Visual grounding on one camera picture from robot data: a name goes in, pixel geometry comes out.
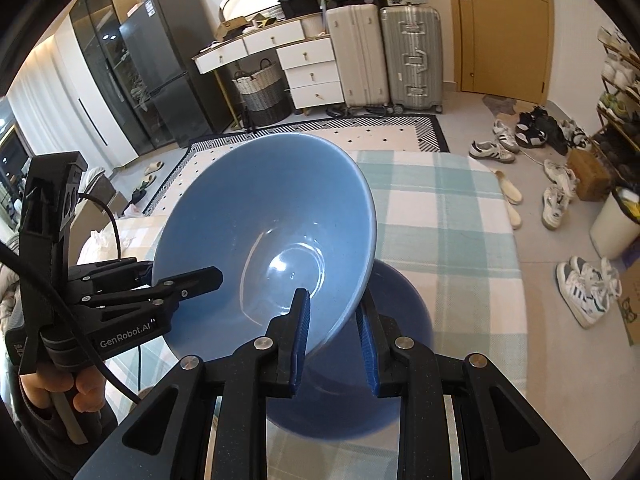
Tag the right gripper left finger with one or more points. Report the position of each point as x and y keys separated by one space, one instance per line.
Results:
x=208 y=419

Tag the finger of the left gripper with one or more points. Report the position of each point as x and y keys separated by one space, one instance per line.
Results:
x=126 y=273
x=182 y=286

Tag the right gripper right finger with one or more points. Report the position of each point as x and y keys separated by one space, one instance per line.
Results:
x=457 y=407

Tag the person's left hand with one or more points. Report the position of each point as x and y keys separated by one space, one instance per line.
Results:
x=89 y=383

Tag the white sneaker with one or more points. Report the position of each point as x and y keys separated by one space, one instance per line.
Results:
x=583 y=289

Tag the woven laundry basket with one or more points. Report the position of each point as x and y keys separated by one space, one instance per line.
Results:
x=264 y=94

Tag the teal plaid tablecloth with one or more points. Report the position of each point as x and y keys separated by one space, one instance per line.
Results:
x=442 y=223

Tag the white trash bin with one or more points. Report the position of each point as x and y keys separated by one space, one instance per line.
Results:
x=617 y=224

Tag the black refrigerator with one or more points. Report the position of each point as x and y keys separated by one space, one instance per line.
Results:
x=162 y=37

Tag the white dressing desk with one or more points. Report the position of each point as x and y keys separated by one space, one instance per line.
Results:
x=301 y=46

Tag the shoe rack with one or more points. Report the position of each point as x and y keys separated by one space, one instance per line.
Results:
x=618 y=106

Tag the cream suitcase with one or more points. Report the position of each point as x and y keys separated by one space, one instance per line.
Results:
x=356 y=37

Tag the silver suitcase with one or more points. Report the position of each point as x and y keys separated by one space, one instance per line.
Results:
x=412 y=36

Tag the wooden door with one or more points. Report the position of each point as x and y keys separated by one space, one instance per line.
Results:
x=503 y=47

